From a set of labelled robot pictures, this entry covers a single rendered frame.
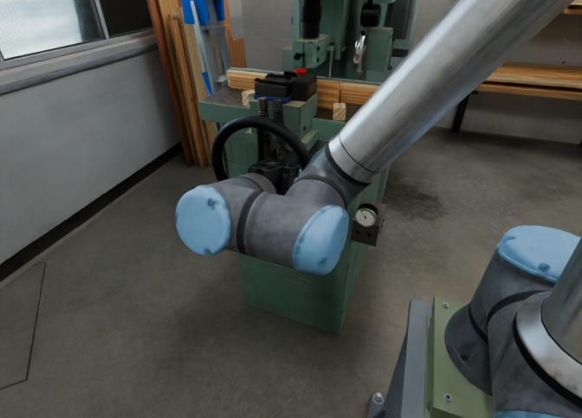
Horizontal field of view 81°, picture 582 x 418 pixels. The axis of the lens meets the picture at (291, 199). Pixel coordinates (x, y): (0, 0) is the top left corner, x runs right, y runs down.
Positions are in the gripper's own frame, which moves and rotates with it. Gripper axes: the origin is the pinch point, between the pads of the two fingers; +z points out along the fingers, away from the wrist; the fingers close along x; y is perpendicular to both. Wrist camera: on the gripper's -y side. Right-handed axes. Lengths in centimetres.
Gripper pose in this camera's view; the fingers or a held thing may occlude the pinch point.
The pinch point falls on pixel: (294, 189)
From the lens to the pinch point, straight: 78.0
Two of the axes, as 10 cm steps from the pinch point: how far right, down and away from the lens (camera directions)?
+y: 1.3, -9.5, -2.7
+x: -9.3, -2.1, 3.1
